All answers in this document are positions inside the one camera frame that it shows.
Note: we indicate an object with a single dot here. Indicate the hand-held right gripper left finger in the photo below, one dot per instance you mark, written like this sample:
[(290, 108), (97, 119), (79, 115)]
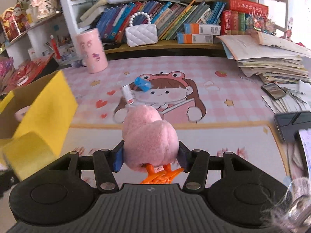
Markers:
[(118, 159)]

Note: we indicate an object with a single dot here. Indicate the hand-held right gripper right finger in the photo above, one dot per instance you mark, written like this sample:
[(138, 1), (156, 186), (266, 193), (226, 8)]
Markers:
[(182, 160)]

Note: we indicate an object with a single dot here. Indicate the pink plush toy orange feet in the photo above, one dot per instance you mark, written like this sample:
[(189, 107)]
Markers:
[(150, 138)]

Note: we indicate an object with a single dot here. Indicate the yellow cardboard box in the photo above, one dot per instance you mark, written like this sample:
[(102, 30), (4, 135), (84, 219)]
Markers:
[(51, 111)]

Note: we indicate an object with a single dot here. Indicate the small white tube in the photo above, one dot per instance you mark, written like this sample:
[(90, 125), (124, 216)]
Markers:
[(128, 94)]

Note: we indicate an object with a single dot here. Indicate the pink printed desk mat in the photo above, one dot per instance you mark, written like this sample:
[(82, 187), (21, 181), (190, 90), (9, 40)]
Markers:
[(218, 97)]

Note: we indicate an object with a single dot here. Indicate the pink tape roll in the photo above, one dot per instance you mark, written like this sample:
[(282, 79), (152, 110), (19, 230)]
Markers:
[(23, 113)]

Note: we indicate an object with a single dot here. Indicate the pink cartoon cylinder tin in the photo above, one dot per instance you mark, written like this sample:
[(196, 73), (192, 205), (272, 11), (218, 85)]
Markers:
[(92, 51)]

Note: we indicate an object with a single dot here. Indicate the dark smartphone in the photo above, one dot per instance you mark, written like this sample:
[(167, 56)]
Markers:
[(289, 126)]

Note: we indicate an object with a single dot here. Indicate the desk organiser with pencils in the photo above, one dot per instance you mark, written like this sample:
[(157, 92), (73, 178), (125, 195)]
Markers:
[(65, 51)]

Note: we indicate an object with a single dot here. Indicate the smartphone with lit screen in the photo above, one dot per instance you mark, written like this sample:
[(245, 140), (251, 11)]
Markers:
[(306, 150)]

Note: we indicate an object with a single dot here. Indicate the red paper decorations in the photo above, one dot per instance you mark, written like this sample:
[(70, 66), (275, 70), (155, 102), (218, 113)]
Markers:
[(24, 75)]

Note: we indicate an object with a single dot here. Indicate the metal tweezers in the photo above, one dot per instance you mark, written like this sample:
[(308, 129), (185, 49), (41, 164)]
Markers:
[(295, 94)]

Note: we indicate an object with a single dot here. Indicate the stack of papers and notebooks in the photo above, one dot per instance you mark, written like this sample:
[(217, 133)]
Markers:
[(267, 55)]

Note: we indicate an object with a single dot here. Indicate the row of colourful slanted books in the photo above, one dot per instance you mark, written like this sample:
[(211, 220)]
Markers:
[(170, 17)]

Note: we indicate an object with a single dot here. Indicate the flat lying beige book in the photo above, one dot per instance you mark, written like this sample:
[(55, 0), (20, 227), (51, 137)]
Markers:
[(93, 12)]

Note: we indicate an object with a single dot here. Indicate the red hardcover dictionaries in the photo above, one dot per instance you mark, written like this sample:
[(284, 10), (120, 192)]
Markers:
[(239, 15)]

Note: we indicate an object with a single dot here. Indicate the colourful glitter ornament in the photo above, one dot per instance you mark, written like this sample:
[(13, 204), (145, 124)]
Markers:
[(261, 23)]

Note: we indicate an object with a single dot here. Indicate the red festive figure decoration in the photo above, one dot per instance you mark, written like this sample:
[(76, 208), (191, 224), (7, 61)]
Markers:
[(14, 23)]

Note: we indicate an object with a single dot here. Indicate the white plush doll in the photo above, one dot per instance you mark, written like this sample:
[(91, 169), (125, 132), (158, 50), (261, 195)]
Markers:
[(43, 2)]

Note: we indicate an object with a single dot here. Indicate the wooden wall shelf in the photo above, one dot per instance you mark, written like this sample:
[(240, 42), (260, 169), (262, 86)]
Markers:
[(36, 28)]

